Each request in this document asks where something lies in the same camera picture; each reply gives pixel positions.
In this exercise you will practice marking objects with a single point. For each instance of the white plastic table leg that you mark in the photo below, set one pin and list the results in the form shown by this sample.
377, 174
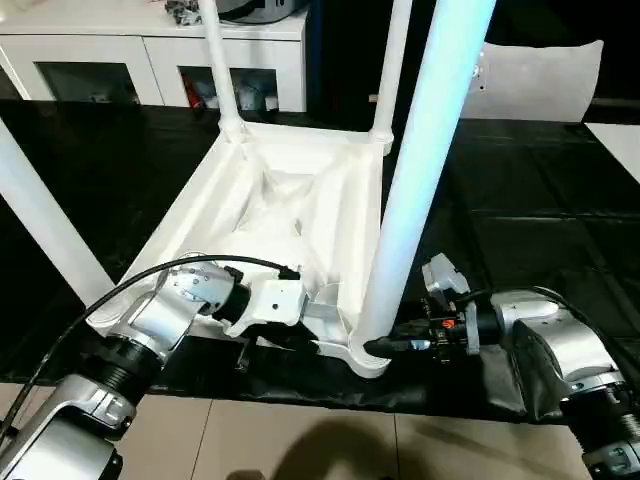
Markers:
425, 150
220, 65
45, 210
392, 65

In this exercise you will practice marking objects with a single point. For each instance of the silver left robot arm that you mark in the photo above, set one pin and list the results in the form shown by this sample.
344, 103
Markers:
160, 315

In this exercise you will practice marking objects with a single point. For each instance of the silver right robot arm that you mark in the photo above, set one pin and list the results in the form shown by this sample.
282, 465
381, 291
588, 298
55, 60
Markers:
565, 345

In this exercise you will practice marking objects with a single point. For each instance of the black padded mat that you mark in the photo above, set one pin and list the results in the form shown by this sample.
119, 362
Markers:
525, 200

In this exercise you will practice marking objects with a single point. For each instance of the white flat board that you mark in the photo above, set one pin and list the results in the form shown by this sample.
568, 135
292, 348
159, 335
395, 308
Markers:
617, 150

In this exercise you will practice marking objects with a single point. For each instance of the small red item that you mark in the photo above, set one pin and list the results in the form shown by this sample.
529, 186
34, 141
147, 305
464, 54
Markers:
192, 95

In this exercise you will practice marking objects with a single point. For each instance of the grey pillow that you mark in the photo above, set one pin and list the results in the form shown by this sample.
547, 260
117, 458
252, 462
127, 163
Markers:
540, 80

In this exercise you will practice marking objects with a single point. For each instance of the black cabinet with yellow label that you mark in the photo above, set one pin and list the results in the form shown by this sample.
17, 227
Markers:
345, 60

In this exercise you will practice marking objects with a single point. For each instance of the dark round object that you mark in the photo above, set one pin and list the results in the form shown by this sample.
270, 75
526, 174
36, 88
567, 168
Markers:
260, 10

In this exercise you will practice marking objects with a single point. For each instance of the white cabinet with glass doors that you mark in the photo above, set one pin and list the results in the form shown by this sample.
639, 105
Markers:
125, 45

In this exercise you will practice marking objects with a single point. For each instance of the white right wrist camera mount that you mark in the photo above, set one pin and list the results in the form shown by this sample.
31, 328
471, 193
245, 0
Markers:
440, 272

